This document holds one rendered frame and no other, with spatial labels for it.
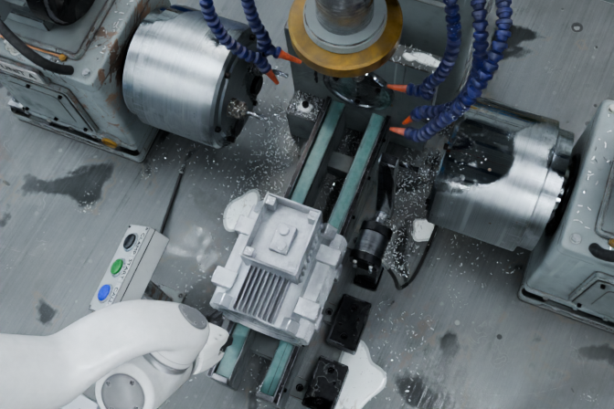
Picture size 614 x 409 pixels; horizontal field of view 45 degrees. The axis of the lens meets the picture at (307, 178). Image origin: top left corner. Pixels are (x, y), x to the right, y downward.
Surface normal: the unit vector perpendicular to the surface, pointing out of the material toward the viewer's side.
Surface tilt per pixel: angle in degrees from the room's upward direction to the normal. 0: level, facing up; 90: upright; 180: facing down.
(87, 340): 22
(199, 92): 36
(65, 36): 0
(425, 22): 90
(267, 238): 0
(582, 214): 0
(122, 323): 27
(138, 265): 52
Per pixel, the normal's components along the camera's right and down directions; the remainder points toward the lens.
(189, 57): -0.15, -0.16
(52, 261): -0.07, -0.37
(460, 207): -0.36, 0.59
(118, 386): -0.25, 0.09
